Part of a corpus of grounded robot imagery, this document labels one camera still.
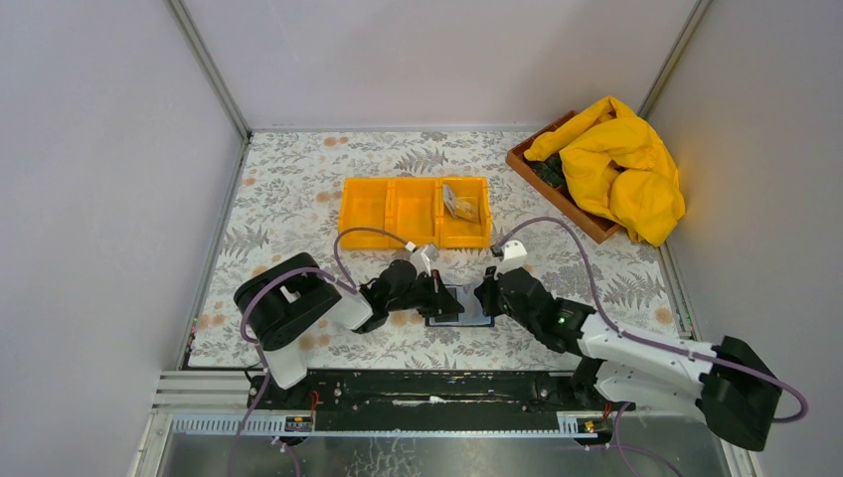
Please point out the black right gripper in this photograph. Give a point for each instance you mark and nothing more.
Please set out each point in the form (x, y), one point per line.
(486, 292)

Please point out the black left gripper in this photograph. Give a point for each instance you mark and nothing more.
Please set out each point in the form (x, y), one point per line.
(439, 300)

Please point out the blue leather card holder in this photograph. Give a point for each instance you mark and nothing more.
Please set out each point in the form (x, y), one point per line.
(472, 316)

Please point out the orange credit card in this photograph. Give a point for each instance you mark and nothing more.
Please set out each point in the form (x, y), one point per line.
(465, 210)

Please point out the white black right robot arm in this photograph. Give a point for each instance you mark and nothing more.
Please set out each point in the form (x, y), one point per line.
(727, 385)

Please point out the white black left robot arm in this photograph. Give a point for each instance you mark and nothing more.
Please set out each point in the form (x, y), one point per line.
(281, 304)

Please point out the yellow plastic bin right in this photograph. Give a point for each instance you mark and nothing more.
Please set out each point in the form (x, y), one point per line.
(457, 233)

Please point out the yellow plastic bin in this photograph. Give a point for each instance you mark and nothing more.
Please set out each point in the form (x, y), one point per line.
(457, 233)
(366, 204)

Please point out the yellow plastic bin left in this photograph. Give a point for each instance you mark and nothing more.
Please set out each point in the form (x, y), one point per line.
(366, 204)

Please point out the brown wooden tray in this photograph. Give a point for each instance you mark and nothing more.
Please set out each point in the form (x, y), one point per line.
(596, 228)

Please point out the yellow cloth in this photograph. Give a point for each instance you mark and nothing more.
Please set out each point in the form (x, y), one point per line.
(616, 167)

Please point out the floral table mat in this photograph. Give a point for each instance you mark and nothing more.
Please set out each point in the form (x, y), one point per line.
(289, 199)

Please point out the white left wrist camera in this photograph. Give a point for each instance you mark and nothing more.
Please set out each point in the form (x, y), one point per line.
(422, 257)

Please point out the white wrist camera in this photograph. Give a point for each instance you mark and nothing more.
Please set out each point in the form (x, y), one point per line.
(422, 257)
(512, 255)

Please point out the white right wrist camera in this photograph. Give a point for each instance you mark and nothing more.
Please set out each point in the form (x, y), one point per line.
(512, 255)

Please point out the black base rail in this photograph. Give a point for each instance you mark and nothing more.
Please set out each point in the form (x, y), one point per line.
(449, 401)

